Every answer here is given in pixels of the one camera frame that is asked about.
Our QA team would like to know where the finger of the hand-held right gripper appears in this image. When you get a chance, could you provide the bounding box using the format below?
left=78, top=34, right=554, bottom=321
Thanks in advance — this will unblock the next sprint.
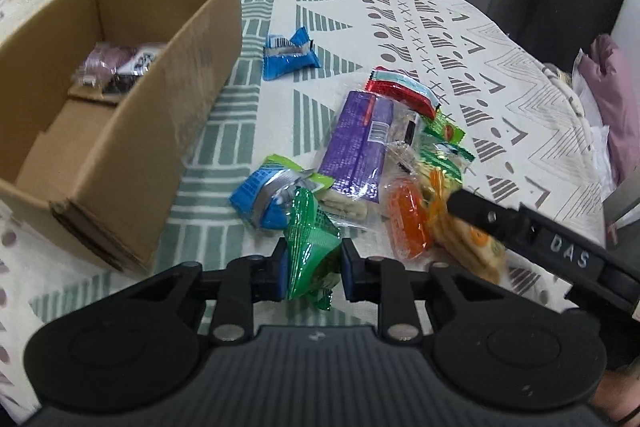
left=445, top=189, right=531, bottom=253

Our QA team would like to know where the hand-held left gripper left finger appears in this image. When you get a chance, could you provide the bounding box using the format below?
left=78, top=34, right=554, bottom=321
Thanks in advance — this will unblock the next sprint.
left=150, top=239, right=291, bottom=344

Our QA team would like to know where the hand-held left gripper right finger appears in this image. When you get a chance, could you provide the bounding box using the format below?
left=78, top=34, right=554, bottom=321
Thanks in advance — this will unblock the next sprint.
left=341, top=239, right=483, bottom=344

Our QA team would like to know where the clear biscuit packet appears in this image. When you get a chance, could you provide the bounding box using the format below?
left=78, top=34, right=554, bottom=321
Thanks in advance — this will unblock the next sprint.
left=425, top=167, right=508, bottom=285

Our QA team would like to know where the green snack packet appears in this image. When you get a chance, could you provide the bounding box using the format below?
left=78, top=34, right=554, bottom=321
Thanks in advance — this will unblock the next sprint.
left=282, top=187, right=343, bottom=312
left=420, top=142, right=476, bottom=182
left=420, top=107, right=466, bottom=145

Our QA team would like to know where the orange jelly packet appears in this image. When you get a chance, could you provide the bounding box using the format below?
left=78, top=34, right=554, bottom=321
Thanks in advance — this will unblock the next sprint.
left=382, top=177, right=433, bottom=258

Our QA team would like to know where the blue snack packet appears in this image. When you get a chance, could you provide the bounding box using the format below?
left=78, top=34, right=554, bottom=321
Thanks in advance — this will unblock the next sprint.
left=261, top=27, right=323, bottom=82
left=229, top=154, right=335, bottom=230

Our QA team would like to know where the purple cracker packet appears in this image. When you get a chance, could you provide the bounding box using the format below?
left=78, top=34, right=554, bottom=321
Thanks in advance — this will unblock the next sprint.
left=315, top=91, right=396, bottom=223

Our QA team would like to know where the red snack packet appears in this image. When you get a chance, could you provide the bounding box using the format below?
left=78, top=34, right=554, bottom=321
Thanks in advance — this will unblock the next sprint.
left=364, top=68, right=441, bottom=120

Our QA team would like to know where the cardboard box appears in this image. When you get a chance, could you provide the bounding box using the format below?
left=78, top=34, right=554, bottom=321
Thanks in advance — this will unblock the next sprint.
left=0, top=0, right=243, bottom=275

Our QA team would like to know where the person's right forearm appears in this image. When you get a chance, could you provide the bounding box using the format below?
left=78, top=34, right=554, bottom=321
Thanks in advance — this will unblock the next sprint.
left=587, top=364, right=640, bottom=427

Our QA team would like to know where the small clear snack packet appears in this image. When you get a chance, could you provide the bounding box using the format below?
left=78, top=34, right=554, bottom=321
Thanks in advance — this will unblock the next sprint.
left=385, top=141, right=418, bottom=175

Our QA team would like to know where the beige stick snack packet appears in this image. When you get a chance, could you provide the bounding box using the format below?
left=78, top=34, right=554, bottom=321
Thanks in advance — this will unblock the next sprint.
left=390, top=104, right=423, bottom=145

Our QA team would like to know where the black and white snack packet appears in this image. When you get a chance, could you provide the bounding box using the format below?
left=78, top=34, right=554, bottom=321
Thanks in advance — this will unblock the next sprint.
left=107, top=44, right=166, bottom=95

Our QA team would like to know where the purple snack packet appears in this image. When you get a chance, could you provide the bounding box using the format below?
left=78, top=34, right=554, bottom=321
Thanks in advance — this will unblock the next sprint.
left=75, top=43, right=141, bottom=88

